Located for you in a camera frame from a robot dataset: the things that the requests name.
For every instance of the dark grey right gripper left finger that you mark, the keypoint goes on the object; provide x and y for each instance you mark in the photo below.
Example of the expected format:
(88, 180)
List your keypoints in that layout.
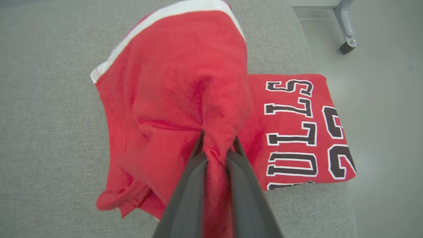
(185, 208)

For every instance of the red white Bulls jersey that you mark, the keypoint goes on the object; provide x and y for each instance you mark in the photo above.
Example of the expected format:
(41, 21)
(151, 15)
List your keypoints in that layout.
(290, 132)

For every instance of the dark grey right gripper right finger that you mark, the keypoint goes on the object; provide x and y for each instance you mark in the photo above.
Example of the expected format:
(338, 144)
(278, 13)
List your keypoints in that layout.
(251, 211)

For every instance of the red Bulls 23 shorts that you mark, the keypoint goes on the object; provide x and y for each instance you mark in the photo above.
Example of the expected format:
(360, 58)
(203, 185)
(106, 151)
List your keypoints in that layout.
(172, 82)

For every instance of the grey partition leg with caster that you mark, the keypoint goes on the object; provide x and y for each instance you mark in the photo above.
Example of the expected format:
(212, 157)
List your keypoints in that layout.
(345, 23)

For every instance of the grey fabric sofa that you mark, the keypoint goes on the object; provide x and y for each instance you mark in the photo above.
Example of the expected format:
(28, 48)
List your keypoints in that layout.
(49, 115)

